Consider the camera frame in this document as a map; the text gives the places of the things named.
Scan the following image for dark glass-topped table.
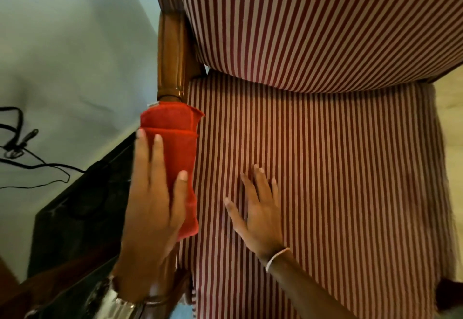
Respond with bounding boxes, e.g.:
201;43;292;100
0;132;160;319

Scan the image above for red cloth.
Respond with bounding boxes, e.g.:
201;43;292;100
139;101;206;242

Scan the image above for person's right hand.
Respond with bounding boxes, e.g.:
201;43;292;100
223;164;290;264

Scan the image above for white bracelet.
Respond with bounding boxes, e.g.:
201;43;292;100
265;247;291;274

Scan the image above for beige wooden side table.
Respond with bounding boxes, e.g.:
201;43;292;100
432;74;463;283

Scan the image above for thin black cable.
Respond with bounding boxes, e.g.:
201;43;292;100
0;148;71;190

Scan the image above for person's left hand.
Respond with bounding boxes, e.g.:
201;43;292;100
112;128;190;303

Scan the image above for silver wristwatch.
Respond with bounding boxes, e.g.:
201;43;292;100
85;275;145;319

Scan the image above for thick black cable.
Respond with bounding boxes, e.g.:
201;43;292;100
0;107;86;174

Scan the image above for red striped chair back cushion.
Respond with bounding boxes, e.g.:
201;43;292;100
173;0;463;94

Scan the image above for black cable connector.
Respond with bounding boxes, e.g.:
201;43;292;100
3;128;40;158

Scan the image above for person's blue jeans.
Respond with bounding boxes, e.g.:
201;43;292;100
168;300;198;319

